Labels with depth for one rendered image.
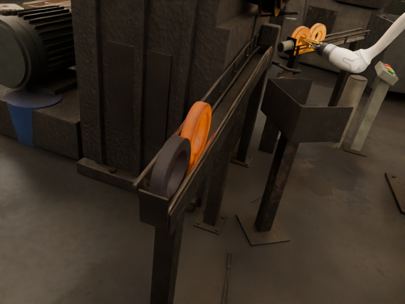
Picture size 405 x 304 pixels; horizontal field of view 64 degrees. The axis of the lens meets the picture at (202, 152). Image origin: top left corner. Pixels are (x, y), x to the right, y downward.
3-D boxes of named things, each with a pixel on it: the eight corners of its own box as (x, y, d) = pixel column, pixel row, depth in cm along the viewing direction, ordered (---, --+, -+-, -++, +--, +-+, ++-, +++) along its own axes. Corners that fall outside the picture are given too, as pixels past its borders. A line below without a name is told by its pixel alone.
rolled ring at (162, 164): (193, 123, 81) (181, 120, 82) (161, 169, 68) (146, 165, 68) (190, 177, 93) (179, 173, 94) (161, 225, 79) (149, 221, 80)
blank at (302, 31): (291, 27, 197) (296, 28, 195) (309, 24, 204) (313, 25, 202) (287, 52, 206) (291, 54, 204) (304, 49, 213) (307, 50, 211)
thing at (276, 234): (254, 256, 144) (301, 107, 105) (234, 214, 165) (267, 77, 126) (295, 250, 149) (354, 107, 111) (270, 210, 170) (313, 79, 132)
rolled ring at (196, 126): (210, 138, 107) (200, 135, 108) (214, 91, 94) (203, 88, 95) (188, 178, 95) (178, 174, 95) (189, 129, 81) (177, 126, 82)
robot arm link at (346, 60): (325, 61, 186) (335, 66, 195) (347, 73, 177) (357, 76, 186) (335, 43, 182) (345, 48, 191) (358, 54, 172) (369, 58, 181)
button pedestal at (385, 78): (343, 152, 234) (378, 69, 202) (342, 138, 254) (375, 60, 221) (366, 158, 231) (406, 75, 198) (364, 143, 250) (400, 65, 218)
